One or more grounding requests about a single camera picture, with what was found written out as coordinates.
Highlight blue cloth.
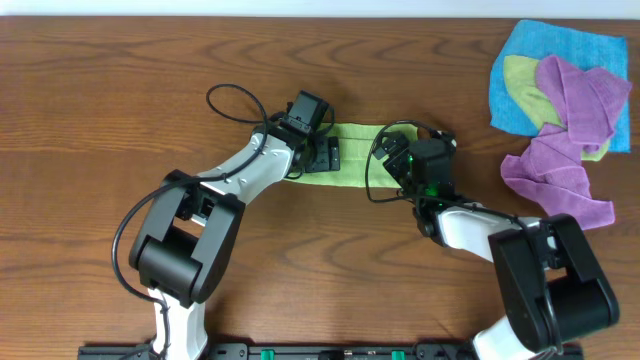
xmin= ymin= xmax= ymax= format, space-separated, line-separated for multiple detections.
xmin=489 ymin=20 xmax=631 ymax=153

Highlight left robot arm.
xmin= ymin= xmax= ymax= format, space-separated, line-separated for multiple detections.
xmin=128 ymin=125 xmax=339 ymax=359

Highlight right black cable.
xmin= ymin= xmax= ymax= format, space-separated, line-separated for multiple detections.
xmin=364 ymin=118 xmax=566 ymax=356

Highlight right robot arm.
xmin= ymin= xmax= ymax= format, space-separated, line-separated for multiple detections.
xmin=368 ymin=131 xmax=620 ymax=359

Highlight left black cable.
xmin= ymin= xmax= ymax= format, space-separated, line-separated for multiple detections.
xmin=110 ymin=83 xmax=336 ymax=359

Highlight purple cloth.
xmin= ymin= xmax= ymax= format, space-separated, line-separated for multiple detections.
xmin=500 ymin=67 xmax=632 ymax=230

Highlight black cable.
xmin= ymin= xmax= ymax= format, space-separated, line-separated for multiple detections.
xmin=364 ymin=118 xmax=566 ymax=356
xmin=110 ymin=83 xmax=336 ymax=359

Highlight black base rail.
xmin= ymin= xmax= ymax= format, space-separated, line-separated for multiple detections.
xmin=77 ymin=341 xmax=585 ymax=360

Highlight light green cloth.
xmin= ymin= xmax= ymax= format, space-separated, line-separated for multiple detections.
xmin=287 ymin=123 xmax=418 ymax=188

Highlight olive green cloth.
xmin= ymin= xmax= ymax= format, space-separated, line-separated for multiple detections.
xmin=503 ymin=55 xmax=610 ymax=161

